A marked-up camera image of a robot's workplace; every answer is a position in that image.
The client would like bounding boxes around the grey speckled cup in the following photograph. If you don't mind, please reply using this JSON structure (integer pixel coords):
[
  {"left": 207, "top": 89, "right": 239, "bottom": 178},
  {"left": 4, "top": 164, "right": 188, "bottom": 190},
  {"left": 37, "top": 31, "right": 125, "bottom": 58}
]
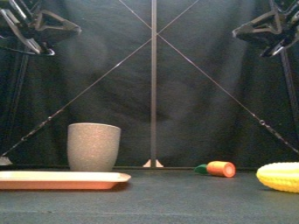
[{"left": 65, "top": 122, "right": 122, "bottom": 172}]

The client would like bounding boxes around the thin diagonal brace wire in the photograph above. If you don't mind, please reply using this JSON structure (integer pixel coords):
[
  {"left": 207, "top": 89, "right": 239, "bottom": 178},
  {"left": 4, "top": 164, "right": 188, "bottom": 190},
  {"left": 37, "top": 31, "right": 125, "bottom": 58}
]
[
  {"left": 0, "top": 0, "right": 201, "bottom": 158},
  {"left": 116, "top": 0, "right": 299, "bottom": 154}
]

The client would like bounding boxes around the black backdrop cloth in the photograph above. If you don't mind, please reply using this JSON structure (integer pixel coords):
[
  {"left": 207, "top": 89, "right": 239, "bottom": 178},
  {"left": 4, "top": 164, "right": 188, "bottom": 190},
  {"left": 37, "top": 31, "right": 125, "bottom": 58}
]
[{"left": 0, "top": 0, "right": 299, "bottom": 171}]

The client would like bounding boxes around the orange toy carrot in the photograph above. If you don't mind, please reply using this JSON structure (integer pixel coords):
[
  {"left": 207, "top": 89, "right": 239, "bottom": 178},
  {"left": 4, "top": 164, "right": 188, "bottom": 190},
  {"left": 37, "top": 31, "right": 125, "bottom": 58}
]
[{"left": 192, "top": 160, "right": 237, "bottom": 179}]

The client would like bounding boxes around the pink rectangular plate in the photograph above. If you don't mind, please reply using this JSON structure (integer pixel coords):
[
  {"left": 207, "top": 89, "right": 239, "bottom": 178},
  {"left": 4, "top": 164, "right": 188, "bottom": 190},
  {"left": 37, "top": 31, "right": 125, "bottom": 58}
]
[{"left": 0, "top": 171, "right": 132, "bottom": 191}]

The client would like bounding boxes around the yellow toy corn cob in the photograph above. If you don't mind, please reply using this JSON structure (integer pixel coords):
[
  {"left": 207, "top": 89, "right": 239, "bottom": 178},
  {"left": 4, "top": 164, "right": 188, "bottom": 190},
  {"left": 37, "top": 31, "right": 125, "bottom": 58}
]
[{"left": 255, "top": 162, "right": 299, "bottom": 194}]

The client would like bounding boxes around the white post foot bracket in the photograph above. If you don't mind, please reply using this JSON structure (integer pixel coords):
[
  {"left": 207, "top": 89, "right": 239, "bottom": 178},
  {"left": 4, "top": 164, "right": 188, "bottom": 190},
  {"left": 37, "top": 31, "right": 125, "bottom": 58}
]
[
  {"left": 141, "top": 158, "right": 164, "bottom": 169},
  {"left": 0, "top": 156, "right": 14, "bottom": 166}
]

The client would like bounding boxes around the vertical metal frame post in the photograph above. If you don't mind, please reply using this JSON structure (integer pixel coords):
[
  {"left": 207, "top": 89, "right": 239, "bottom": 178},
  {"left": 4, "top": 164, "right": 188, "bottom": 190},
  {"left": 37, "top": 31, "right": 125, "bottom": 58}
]
[{"left": 149, "top": 0, "right": 158, "bottom": 169}]

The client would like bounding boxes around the dark side frame post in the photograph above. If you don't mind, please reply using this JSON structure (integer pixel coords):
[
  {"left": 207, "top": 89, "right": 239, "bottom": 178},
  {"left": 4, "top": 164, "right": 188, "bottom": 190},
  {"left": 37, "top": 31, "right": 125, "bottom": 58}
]
[
  {"left": 4, "top": 53, "right": 30, "bottom": 152},
  {"left": 279, "top": 47, "right": 299, "bottom": 126}
]

